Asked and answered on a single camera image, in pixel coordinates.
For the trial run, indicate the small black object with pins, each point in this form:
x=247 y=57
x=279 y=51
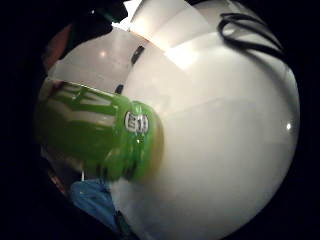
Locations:
x=137 y=54
x=119 y=88

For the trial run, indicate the green translucent plastic bottle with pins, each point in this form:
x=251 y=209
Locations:
x=100 y=133

